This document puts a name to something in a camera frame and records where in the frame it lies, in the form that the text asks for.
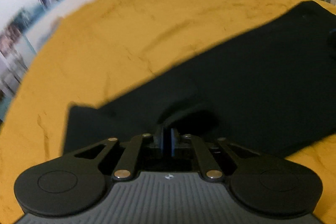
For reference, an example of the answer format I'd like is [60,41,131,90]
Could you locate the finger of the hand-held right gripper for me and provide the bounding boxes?
[327,30,336,58]

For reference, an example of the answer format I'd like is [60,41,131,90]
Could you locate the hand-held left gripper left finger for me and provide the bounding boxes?
[74,128,165,181]

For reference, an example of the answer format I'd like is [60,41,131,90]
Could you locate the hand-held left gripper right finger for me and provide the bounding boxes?
[170,128,263,182]

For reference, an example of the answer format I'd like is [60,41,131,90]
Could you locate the black pants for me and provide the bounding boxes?
[62,0,336,177]

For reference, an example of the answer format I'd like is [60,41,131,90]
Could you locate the yellow quilted blanket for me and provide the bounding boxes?
[0,0,336,224]

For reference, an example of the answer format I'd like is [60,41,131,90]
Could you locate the white blue headboard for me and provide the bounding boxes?
[25,0,143,54]

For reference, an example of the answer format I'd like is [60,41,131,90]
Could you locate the white shelf unit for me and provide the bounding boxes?
[0,9,35,109]

